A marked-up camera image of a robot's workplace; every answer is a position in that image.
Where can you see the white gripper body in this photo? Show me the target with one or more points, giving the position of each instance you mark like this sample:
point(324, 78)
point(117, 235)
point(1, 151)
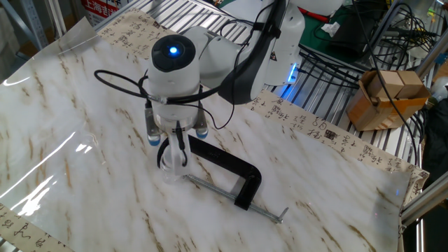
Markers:
point(169, 147)

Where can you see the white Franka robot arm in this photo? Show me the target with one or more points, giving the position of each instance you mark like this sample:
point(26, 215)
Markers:
point(173, 91)

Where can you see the small clear glass jar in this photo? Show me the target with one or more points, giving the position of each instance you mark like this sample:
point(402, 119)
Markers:
point(169, 178)

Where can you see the black C-clamp with steel screw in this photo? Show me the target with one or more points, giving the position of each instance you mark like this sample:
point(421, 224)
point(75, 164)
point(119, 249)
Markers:
point(250, 178)

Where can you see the glossy marble pattern sheet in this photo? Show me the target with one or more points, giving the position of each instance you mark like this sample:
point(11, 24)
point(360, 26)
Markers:
point(87, 105)

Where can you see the beige calligraphy print cloth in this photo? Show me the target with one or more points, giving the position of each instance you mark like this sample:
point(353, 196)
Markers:
point(315, 126)

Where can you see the red and white printed box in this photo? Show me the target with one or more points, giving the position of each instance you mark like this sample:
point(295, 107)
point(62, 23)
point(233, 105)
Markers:
point(99, 8)

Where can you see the green mat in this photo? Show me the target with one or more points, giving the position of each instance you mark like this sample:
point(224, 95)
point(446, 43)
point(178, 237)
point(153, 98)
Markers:
point(315, 38)

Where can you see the red tool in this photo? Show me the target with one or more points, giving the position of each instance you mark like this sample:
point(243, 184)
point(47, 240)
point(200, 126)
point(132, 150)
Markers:
point(316, 16)

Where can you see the crumpled white paper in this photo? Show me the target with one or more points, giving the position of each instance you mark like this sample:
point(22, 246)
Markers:
point(330, 28)

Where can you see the brown cardboard box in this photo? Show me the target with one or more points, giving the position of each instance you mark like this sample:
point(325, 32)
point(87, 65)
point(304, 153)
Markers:
point(367, 112)

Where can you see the black device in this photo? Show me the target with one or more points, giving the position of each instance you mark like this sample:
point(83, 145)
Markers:
point(353, 38)

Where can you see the black bag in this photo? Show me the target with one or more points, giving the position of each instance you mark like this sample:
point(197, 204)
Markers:
point(435, 140)

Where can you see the white round object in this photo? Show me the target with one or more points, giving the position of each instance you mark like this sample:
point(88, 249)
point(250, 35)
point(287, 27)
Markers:
point(440, 87)

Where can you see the silver bracket with blue tips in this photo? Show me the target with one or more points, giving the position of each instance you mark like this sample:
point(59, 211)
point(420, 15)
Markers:
point(151, 124)

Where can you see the aluminium profile post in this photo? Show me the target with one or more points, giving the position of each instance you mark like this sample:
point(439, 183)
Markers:
point(432, 57)
point(57, 17)

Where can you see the grey metal shelf frame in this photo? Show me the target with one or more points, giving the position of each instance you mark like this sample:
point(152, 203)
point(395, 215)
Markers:
point(33, 21)

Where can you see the aluminium frame rail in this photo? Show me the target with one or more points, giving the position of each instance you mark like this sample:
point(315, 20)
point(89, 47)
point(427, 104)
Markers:
point(423, 203)

